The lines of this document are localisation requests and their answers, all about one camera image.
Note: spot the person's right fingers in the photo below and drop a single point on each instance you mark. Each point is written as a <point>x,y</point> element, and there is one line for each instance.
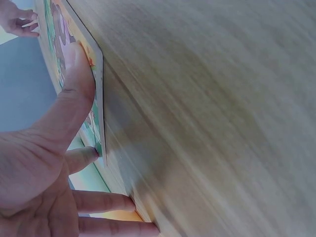
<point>27,23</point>

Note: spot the person's left hand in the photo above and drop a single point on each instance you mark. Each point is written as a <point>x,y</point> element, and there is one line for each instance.
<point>32,172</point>

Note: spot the person's right hand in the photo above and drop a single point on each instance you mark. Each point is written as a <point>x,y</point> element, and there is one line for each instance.
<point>12,19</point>

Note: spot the colourful picture puzzle board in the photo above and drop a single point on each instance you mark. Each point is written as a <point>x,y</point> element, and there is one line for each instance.
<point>64,27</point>

